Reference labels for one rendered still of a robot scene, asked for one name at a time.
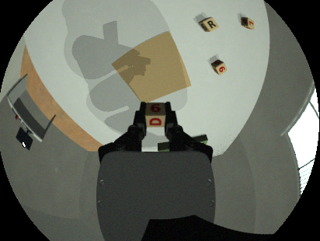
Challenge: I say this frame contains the tan block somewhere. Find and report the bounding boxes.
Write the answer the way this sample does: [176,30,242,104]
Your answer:
[241,17,255,30]
[198,17,219,32]
[145,103,165,127]
[211,59,227,75]

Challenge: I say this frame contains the tan flat mat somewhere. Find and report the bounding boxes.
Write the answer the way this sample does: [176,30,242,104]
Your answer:
[111,31,191,103]

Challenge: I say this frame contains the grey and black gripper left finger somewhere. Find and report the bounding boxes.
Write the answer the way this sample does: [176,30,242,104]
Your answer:
[98,102,147,164]

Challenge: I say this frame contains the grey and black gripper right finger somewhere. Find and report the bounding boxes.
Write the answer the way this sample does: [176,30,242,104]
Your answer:
[165,102,213,164]

